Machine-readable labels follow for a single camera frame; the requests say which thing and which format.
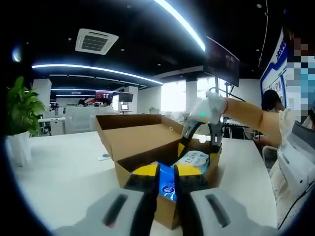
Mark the white chest device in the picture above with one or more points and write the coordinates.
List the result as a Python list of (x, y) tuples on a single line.
[(295, 152)]

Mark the green potted plant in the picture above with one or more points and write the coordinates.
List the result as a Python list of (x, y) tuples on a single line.
[(23, 105)]

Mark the person's right hand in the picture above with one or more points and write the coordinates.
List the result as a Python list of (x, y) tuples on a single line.
[(217, 105)]

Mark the white chair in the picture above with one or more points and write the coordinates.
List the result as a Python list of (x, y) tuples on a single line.
[(269, 153)]

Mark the white table socket panel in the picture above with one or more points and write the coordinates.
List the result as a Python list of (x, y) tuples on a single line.
[(105, 156)]

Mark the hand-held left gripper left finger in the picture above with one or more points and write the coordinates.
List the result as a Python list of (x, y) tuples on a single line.
[(140, 196)]

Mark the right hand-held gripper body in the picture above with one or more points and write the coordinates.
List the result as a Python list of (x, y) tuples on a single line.
[(200, 111)]

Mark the white plant pot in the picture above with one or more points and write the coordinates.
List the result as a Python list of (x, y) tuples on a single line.
[(18, 147)]

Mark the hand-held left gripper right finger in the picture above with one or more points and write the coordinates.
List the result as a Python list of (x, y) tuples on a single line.
[(192, 196)]

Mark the brown cardboard shoe box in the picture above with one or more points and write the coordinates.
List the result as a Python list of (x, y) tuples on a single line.
[(137, 140)]

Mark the long ceiling light strip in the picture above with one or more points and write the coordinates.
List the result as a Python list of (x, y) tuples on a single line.
[(98, 70), (184, 23)]

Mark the large dark hanging screen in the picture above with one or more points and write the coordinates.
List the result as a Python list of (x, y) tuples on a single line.
[(224, 61)]

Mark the red wall screen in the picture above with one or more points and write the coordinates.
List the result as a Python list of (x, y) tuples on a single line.
[(103, 95)]

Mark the blue tissue pack soft item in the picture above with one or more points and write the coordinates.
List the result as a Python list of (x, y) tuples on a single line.
[(167, 182)]

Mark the white wipes pack soft item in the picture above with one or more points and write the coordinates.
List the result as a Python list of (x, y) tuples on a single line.
[(194, 157)]

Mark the white ceiling air conditioner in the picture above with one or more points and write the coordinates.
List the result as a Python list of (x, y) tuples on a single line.
[(96, 40)]

